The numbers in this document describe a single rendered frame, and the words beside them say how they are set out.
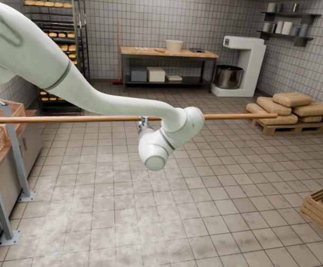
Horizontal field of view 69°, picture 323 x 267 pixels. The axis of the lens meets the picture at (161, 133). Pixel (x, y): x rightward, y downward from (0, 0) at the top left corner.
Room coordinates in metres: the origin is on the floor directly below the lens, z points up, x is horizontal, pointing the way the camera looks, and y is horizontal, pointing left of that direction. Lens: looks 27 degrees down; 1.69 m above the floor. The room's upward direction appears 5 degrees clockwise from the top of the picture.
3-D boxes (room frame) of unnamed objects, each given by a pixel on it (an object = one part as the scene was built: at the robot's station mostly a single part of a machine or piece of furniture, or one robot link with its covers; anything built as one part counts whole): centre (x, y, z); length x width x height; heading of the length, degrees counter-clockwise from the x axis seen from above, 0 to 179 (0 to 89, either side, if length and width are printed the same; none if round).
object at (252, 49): (5.77, -1.65, 0.66); 1.00 x 0.66 x 1.32; 103
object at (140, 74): (5.63, 0.67, 0.35); 0.50 x 0.36 x 0.24; 13
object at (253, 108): (4.18, -1.88, 0.22); 0.62 x 0.36 x 0.15; 109
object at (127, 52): (5.79, -0.01, 0.45); 2.20 x 0.80 x 0.90; 103
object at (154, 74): (5.72, 0.27, 0.35); 0.50 x 0.36 x 0.24; 15
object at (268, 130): (4.06, -2.22, 0.07); 1.20 x 0.80 x 0.14; 103
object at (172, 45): (5.90, -0.13, 1.01); 0.43 x 0.43 x 0.21
